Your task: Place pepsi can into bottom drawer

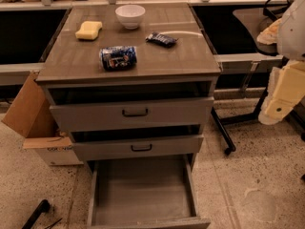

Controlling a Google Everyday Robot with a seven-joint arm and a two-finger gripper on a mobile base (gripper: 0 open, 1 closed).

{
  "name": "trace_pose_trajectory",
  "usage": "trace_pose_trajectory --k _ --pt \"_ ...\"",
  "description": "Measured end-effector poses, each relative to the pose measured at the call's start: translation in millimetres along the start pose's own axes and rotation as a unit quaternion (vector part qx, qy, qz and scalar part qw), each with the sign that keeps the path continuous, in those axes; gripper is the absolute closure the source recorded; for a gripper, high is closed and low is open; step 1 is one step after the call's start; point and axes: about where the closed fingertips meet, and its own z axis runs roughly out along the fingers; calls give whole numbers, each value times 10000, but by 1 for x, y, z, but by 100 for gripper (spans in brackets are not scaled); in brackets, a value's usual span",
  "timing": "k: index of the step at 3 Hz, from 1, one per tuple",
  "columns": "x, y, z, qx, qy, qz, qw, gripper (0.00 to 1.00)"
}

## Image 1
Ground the grey middle drawer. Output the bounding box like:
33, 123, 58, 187
72, 125, 203, 161

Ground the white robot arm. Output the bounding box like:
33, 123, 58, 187
256, 0, 305, 125

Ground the yellow sponge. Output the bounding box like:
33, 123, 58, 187
75, 21, 102, 40

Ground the grey top drawer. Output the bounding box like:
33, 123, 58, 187
51, 82, 214, 132

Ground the open cardboard box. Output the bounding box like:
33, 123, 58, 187
2, 72, 83, 166

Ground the grey drawer cabinet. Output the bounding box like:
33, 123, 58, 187
37, 4, 220, 161

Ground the black bar on floor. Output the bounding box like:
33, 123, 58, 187
22, 199, 51, 229

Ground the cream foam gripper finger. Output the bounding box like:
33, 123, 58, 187
256, 19, 281, 45
258, 60, 305, 125

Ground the grey open bottom drawer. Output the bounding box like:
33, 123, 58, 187
87, 155, 211, 229

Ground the blue pepsi can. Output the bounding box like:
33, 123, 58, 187
99, 46, 137, 72

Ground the black side table stand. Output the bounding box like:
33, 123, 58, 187
211, 7, 305, 156

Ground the dark blue snack packet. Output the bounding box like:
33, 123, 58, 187
146, 31, 176, 48

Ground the white ceramic bowl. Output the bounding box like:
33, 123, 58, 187
115, 5, 146, 30

